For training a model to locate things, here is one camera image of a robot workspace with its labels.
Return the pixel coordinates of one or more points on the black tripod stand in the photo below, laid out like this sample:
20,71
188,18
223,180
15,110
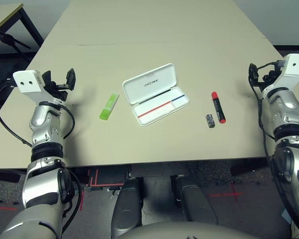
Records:
7,38

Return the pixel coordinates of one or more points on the grey robot leg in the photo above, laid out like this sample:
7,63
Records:
194,201
127,206

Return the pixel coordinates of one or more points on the side table with black frame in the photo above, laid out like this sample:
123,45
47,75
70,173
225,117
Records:
5,12

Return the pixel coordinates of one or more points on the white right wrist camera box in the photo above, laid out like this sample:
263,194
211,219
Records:
295,67

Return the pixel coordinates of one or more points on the black marker with red cap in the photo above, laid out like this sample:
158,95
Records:
218,107

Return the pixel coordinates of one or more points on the white plastic pencil case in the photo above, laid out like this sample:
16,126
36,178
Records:
149,84

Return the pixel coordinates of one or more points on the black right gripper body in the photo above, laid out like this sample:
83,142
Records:
270,74

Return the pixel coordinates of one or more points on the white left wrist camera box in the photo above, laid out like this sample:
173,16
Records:
30,84

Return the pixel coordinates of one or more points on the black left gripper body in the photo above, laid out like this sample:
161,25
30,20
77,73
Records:
57,90

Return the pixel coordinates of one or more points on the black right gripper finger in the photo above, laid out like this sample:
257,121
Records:
253,74

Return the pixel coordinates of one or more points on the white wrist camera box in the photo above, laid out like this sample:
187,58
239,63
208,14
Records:
30,84
295,67

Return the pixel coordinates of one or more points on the grey robot left leg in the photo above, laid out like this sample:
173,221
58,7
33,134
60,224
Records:
127,206

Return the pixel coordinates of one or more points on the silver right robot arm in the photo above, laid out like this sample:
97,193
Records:
286,104

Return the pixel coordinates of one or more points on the grey robot right leg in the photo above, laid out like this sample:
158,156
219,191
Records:
194,201

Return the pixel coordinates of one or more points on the grey robot torso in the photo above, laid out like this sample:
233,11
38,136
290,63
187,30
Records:
189,232

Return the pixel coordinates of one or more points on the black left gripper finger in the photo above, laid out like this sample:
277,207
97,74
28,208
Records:
46,77
71,78

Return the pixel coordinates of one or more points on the green highlighter pen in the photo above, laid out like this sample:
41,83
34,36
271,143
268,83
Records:
109,107

